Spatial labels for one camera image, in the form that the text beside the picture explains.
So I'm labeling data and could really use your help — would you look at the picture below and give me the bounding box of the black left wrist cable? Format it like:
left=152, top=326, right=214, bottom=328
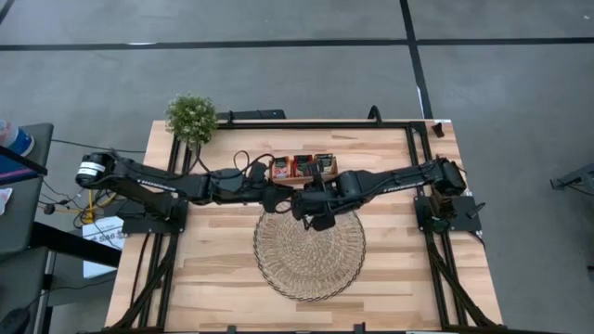
left=233, top=148, right=276, bottom=177

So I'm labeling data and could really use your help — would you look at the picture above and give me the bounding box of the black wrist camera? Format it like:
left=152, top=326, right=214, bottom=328
left=248, top=160, right=271, bottom=186
left=309, top=211, right=337, bottom=233

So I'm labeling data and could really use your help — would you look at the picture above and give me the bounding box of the blue and white bottle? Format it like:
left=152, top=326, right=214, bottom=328
left=0, top=119, right=36, bottom=158

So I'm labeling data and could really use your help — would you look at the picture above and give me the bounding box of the grey stand leg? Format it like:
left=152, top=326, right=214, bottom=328
left=549, top=161, right=594, bottom=192

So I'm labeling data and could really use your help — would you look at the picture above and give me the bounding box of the white cloth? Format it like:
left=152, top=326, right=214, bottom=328
left=0, top=187, right=14, bottom=217

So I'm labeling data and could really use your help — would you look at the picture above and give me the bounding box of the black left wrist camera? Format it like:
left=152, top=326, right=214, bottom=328
left=248, top=160, right=271, bottom=186

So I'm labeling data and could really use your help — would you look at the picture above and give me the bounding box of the yellow coiled cable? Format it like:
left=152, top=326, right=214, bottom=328
left=85, top=187, right=117, bottom=225

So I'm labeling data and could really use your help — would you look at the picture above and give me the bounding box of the wooden three-compartment tea box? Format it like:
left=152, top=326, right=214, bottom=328
left=269, top=152, right=339, bottom=186

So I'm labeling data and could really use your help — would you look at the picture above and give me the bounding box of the potted green plant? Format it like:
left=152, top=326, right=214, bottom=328
left=165, top=93, right=219, bottom=148

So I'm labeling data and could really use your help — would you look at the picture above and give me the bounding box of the black beam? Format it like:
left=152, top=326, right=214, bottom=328
left=30, top=221, right=123, bottom=269

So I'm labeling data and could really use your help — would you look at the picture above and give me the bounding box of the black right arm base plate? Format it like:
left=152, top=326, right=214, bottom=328
left=414, top=194, right=483, bottom=235

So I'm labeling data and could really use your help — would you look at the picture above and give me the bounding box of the thin black floor cable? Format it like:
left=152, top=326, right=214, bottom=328
left=50, top=137, right=148, bottom=154

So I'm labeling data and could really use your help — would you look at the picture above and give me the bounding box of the grey side desk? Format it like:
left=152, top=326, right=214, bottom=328
left=0, top=122, right=56, bottom=254

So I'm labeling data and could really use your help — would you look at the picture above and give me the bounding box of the blue folder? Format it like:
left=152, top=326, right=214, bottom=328
left=0, top=152, right=47, bottom=186

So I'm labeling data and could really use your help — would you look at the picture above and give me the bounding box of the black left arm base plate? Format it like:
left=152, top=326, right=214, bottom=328
left=115, top=197, right=189, bottom=236

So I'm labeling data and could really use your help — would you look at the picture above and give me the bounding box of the black computer mouse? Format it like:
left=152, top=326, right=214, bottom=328
left=0, top=306, right=32, bottom=334

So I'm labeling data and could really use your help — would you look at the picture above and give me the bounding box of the black bar bracket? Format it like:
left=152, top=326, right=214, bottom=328
left=216, top=109, right=288, bottom=122

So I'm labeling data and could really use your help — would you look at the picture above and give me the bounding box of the black aluminium table frame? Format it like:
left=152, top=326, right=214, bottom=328
left=109, top=118, right=505, bottom=334

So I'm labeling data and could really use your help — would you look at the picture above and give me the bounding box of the round woven straw placemat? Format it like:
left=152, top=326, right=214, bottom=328
left=252, top=206, right=368, bottom=302

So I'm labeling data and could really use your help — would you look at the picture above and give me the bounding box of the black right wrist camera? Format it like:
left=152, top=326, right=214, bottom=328
left=309, top=211, right=337, bottom=233

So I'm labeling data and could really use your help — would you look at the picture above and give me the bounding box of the white paper sheet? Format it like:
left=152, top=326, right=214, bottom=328
left=82, top=215, right=126, bottom=279

